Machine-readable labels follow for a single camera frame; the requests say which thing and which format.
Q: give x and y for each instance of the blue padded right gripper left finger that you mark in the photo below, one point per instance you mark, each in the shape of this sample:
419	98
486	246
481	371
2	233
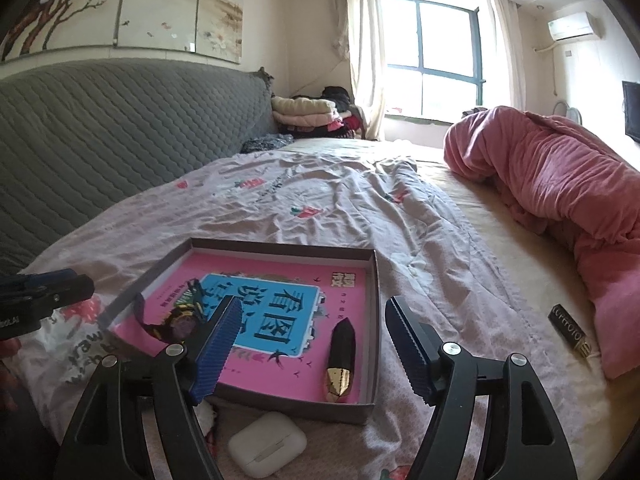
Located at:
209	347

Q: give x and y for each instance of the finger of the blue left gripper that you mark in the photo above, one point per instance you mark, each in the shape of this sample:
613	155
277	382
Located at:
32	281

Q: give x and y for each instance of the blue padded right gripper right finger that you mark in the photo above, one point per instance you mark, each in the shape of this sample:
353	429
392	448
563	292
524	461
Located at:
417	346

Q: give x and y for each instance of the black yellow digital watch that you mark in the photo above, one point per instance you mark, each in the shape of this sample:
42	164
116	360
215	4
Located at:
180	321

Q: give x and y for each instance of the black and gold lipstick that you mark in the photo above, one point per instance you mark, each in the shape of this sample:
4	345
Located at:
340	367

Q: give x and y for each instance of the white earbuds case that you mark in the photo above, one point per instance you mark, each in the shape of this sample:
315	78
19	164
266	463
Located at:
267	445

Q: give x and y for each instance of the pink and blue book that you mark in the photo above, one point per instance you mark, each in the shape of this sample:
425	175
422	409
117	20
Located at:
290	308

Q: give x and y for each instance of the grey cardboard box tray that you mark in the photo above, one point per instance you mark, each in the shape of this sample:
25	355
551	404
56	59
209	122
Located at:
356	414

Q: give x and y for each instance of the grey quilted headboard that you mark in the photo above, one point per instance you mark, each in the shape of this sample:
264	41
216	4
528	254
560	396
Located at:
78	137

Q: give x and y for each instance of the black gold lipstick box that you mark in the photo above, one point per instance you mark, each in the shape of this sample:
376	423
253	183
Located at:
570	331

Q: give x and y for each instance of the pink floral bed sheet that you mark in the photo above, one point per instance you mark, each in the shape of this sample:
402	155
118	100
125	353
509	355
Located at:
449	246

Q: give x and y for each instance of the pink rolled blanket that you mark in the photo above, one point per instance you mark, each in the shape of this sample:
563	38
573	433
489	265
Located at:
558	178

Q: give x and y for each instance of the folded clothes pile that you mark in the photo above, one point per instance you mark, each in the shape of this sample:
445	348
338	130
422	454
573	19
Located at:
332	115

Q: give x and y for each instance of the blue framed window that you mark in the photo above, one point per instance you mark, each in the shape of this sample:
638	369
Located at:
434	59

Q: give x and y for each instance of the cream curtain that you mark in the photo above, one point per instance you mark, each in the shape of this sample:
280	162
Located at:
359	40

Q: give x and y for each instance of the black television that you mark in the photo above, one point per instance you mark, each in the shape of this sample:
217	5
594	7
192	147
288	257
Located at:
631	94

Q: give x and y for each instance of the white air conditioner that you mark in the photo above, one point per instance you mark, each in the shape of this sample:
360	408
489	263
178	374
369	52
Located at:
573	26

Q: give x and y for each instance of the floral wall painting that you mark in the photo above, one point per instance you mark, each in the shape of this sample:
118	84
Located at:
205	27

